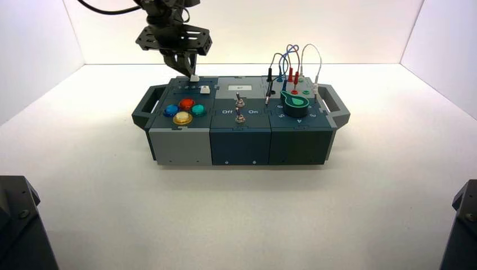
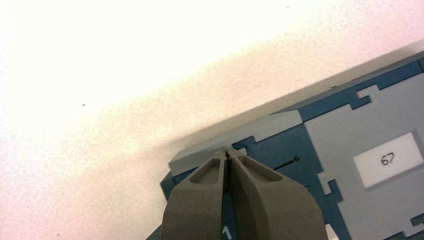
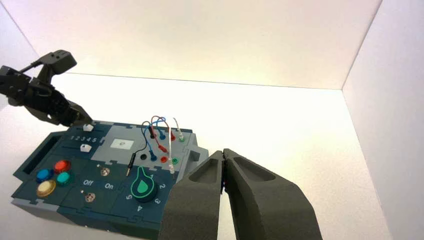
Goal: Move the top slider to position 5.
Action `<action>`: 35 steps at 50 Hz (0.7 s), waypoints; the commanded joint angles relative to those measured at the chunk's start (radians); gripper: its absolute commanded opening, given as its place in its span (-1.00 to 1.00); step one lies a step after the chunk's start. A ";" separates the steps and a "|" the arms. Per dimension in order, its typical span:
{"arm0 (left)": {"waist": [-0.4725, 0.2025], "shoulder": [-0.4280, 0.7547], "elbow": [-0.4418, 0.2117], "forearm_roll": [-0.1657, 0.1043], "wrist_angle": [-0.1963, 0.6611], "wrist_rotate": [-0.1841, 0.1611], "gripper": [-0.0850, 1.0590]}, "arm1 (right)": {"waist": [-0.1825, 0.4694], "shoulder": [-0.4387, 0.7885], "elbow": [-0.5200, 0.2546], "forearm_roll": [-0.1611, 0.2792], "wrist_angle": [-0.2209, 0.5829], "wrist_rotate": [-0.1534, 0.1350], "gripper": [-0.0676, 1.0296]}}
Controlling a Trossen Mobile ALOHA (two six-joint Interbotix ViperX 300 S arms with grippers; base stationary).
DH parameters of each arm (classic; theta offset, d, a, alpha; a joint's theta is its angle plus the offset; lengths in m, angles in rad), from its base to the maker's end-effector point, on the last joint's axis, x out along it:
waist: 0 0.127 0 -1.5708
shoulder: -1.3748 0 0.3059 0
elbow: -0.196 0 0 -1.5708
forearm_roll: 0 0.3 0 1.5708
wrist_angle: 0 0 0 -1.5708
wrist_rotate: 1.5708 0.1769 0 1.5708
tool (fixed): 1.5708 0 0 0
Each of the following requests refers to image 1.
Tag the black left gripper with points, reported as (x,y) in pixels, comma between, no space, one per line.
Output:
(169,39)

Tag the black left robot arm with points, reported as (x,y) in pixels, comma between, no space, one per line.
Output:
(164,13)

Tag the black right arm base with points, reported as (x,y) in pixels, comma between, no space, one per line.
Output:
(464,238)

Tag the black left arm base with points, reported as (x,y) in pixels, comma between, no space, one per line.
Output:
(18,231)

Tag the orange round push button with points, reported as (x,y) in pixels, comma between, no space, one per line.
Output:
(187,104)

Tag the teal round push button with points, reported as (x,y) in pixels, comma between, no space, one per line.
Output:
(198,109)

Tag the blue round push button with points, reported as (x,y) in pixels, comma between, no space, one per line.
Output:
(171,110)

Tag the yellow round push button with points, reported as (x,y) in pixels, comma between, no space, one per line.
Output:
(182,118)

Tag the dark grey modular control box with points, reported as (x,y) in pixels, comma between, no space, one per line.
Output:
(240,145)

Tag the green rotary dial knob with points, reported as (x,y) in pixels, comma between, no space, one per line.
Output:
(295,106)

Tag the metal toggle switch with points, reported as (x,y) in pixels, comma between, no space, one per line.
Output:
(240,118)
(240,102)

